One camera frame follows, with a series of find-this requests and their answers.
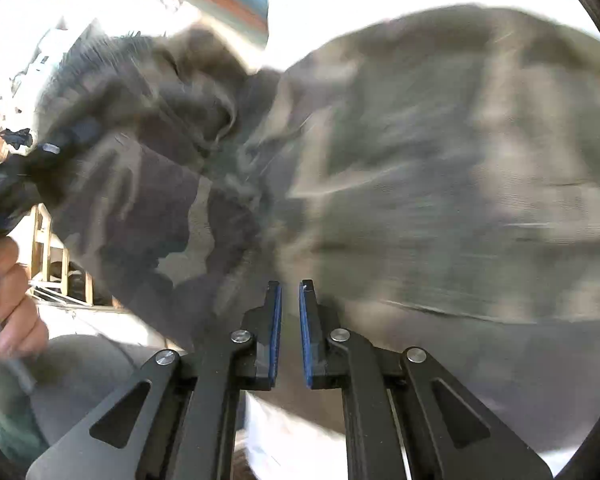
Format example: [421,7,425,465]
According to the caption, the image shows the camouflage pants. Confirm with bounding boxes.
[36,6,600,452]

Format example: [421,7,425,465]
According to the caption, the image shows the person's left hand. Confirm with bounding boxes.
[0,236,50,359]

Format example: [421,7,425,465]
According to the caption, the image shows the wooden slatted rack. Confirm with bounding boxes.
[29,204,123,310]

